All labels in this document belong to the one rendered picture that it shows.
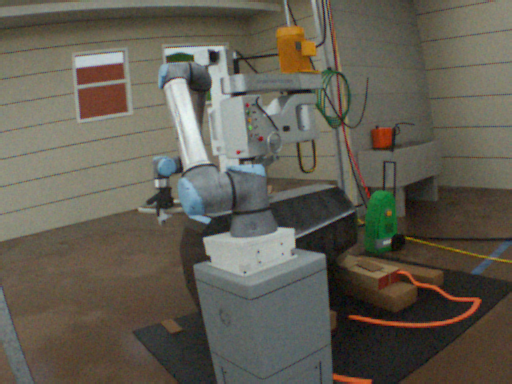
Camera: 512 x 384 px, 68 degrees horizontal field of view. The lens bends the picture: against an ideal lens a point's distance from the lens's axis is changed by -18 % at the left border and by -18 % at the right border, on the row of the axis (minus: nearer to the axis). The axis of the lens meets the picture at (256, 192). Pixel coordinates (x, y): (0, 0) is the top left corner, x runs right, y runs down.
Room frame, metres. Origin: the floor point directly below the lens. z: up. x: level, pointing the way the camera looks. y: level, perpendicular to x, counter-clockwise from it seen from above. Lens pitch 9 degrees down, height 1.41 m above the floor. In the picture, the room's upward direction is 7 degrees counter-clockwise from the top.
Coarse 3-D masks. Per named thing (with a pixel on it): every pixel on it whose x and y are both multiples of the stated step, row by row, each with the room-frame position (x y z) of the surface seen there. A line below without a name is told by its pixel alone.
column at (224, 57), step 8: (224, 56) 3.79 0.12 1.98; (232, 56) 3.88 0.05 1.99; (216, 64) 3.83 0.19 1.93; (224, 64) 3.79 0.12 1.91; (232, 64) 3.86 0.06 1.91; (216, 72) 3.83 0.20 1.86; (224, 72) 3.79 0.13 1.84; (232, 72) 3.85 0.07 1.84; (216, 80) 3.84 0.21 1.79; (216, 88) 3.84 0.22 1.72; (216, 96) 3.85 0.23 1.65; (224, 96) 3.81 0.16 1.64; (232, 96) 3.81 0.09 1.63; (216, 104) 3.85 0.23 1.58; (224, 160) 3.85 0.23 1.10; (232, 160) 3.81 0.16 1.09; (240, 160) 3.80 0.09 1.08; (224, 168) 3.85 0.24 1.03
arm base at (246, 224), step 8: (264, 208) 1.73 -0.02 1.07; (240, 216) 1.73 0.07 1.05; (248, 216) 1.71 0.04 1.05; (256, 216) 1.71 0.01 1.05; (264, 216) 1.73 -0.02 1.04; (272, 216) 1.77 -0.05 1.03; (232, 224) 1.75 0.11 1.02; (240, 224) 1.71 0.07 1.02; (248, 224) 1.70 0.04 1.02; (256, 224) 1.70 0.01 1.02; (264, 224) 1.71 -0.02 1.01; (272, 224) 1.73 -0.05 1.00; (232, 232) 1.74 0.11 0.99; (240, 232) 1.70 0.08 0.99; (248, 232) 1.69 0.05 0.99; (256, 232) 1.69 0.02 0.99; (264, 232) 1.70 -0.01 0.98; (272, 232) 1.72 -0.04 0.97
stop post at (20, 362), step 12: (0, 264) 1.51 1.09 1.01; (0, 288) 1.46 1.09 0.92; (0, 300) 1.45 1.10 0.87; (0, 312) 1.44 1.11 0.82; (0, 324) 1.43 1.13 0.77; (12, 324) 1.46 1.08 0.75; (0, 336) 1.43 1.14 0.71; (12, 336) 1.45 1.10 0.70; (12, 348) 1.44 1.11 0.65; (12, 360) 1.43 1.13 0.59; (24, 360) 1.46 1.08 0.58; (24, 372) 1.45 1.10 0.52
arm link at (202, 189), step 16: (176, 64) 2.01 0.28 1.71; (160, 80) 1.97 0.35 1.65; (176, 80) 1.95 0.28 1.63; (176, 96) 1.91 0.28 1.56; (176, 112) 1.87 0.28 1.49; (192, 112) 1.88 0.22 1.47; (176, 128) 1.84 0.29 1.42; (192, 128) 1.82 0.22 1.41; (192, 144) 1.78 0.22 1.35; (192, 160) 1.74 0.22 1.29; (208, 160) 1.77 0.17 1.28; (192, 176) 1.69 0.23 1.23; (208, 176) 1.69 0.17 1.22; (224, 176) 1.72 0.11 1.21; (192, 192) 1.64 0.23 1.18; (208, 192) 1.66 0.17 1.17; (224, 192) 1.68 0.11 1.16; (192, 208) 1.65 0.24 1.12; (208, 208) 1.67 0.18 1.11; (224, 208) 1.70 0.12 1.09
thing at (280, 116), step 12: (288, 96) 3.46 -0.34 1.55; (300, 96) 3.47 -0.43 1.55; (312, 96) 3.58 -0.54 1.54; (276, 108) 3.39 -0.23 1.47; (288, 108) 3.36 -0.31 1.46; (264, 120) 3.16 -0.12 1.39; (276, 120) 3.25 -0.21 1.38; (288, 120) 3.34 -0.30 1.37; (288, 132) 3.33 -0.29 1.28; (300, 132) 3.44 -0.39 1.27; (312, 132) 3.54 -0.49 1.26
